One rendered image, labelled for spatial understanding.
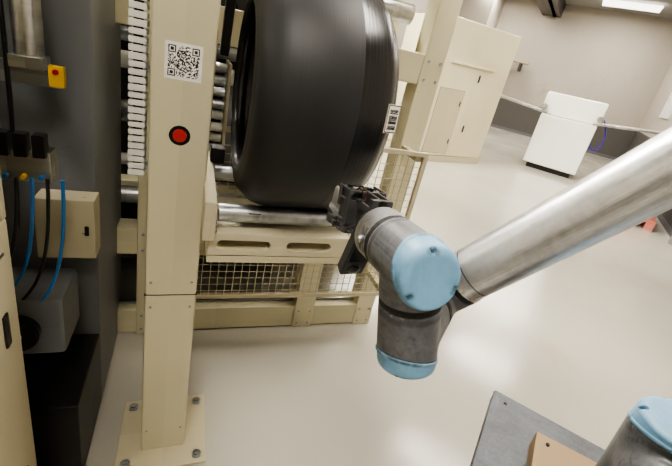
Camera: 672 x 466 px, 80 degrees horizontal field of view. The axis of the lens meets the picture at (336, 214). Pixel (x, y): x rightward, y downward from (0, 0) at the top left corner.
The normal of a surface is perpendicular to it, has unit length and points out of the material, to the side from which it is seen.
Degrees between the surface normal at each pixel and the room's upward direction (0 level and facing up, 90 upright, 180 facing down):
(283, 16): 63
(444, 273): 78
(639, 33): 90
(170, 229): 90
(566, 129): 90
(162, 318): 90
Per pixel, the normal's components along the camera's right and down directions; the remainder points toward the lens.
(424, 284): 0.32, 0.23
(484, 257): -0.73, -0.18
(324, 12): 0.36, -0.27
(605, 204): -0.60, 0.12
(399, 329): -0.45, 0.29
